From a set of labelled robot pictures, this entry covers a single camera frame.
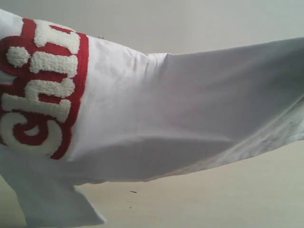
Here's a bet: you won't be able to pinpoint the white t-shirt red lettering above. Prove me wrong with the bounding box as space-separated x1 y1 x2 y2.
0 10 304 228

